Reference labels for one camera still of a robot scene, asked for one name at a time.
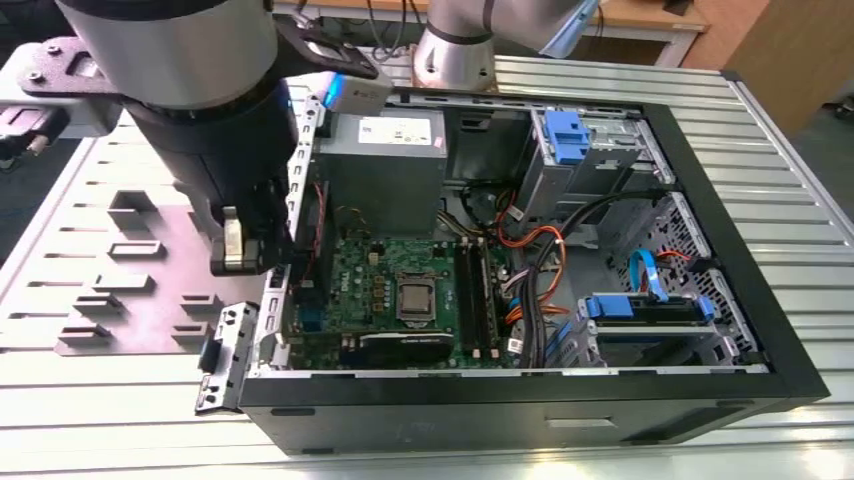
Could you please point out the metal disk bay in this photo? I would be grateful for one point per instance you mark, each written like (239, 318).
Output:
(650, 330)

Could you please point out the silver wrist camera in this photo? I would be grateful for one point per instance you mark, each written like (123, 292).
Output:
(87, 115)

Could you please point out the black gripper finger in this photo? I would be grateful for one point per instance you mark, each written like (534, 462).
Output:
(234, 255)

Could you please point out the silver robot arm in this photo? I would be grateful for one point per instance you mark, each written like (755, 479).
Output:
(174, 50)

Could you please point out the black plastic shroud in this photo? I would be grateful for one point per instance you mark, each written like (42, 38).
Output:
(481, 147)

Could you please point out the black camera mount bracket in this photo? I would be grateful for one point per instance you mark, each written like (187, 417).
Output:
(67, 65)

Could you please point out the black PC case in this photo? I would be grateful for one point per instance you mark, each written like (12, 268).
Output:
(467, 420)

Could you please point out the hard disk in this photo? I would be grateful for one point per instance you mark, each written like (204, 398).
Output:
(610, 307)

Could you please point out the metal slot retainer bracket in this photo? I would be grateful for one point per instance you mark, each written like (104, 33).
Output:
(234, 350)

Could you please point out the metal drive cage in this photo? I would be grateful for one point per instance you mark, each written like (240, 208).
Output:
(554, 187)

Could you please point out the grey parts rack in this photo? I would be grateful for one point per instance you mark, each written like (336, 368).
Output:
(154, 320)

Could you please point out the wooden cabinet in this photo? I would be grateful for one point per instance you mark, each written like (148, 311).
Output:
(787, 50)

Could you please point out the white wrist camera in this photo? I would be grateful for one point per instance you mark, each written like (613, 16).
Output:
(363, 95)

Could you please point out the grey power supply unit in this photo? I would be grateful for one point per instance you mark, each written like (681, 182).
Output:
(380, 200)

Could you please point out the silver CPU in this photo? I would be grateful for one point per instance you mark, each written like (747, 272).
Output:
(415, 300)

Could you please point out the green motherboard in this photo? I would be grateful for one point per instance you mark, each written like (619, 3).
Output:
(360, 262)

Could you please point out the blue drive latch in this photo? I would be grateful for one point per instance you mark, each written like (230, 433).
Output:
(566, 137)

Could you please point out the black graphics card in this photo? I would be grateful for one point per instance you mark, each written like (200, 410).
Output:
(401, 346)

